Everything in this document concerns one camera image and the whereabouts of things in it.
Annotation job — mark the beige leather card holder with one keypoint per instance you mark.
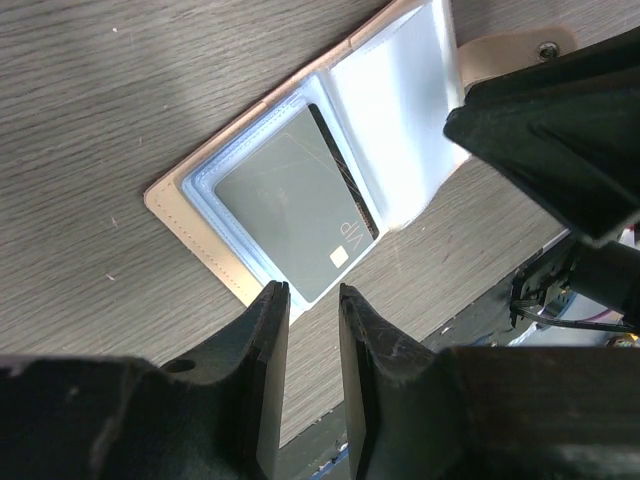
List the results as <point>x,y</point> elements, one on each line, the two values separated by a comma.
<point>385,93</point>

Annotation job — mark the dark grey VIP card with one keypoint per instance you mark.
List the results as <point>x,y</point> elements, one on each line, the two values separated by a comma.
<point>297,199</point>

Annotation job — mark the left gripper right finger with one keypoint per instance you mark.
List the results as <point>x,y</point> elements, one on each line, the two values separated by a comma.
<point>477,412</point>

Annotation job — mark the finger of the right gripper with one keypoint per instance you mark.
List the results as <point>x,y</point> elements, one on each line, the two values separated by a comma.
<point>558,121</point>

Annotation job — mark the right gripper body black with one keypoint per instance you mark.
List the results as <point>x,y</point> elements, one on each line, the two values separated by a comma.
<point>608,275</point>

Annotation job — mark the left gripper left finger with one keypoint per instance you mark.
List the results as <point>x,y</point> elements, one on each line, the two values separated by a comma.
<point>214,412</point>

